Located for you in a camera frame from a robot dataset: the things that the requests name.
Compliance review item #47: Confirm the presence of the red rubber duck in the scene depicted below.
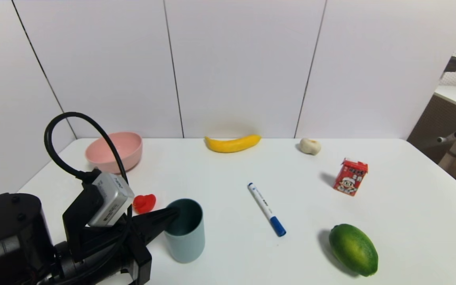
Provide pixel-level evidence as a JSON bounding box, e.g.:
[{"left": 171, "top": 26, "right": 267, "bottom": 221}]
[{"left": 132, "top": 194, "right": 157, "bottom": 215}]

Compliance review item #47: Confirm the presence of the black camera cable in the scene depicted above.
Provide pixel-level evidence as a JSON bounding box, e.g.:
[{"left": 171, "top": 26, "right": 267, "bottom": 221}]
[{"left": 44, "top": 112, "right": 133, "bottom": 238}]

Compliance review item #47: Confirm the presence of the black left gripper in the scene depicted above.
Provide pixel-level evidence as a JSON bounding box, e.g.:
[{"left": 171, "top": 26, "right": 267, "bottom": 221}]
[{"left": 60, "top": 206, "right": 180, "bottom": 285}]

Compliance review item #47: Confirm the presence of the pink bowl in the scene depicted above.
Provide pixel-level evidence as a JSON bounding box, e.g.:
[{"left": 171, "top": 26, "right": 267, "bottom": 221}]
[{"left": 85, "top": 132, "right": 143, "bottom": 175}]

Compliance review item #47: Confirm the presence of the green lemon fruit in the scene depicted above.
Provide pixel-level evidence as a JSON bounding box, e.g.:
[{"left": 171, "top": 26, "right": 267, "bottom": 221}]
[{"left": 329, "top": 224, "right": 379, "bottom": 277}]

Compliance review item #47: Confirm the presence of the red milk carton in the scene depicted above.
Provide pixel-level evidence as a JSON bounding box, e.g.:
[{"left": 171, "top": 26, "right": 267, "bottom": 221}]
[{"left": 333, "top": 158, "right": 369, "bottom": 197}]

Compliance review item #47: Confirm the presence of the white garlic bulb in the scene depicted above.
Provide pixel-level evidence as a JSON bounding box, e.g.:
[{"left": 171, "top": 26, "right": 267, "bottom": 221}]
[{"left": 299, "top": 138, "right": 322, "bottom": 156}]

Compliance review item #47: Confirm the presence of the white side table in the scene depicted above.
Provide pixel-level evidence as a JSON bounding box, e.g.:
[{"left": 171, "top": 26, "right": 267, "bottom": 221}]
[{"left": 407, "top": 85, "right": 456, "bottom": 171}]

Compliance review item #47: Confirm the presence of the yellow banana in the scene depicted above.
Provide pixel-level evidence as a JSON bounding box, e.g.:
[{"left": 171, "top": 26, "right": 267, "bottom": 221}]
[{"left": 204, "top": 134, "right": 262, "bottom": 153}]

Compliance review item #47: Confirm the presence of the teal cup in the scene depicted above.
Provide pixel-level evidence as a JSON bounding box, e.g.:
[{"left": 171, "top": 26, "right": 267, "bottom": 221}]
[{"left": 163, "top": 198, "right": 205, "bottom": 264}]

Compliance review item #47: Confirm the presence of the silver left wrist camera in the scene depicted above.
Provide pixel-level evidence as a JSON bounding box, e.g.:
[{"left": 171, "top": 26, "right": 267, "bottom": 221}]
[{"left": 89, "top": 172, "right": 135, "bottom": 227}]

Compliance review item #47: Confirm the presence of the white marker with blue cap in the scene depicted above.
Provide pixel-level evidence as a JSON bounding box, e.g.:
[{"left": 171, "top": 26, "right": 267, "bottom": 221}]
[{"left": 247, "top": 182, "right": 287, "bottom": 238}]

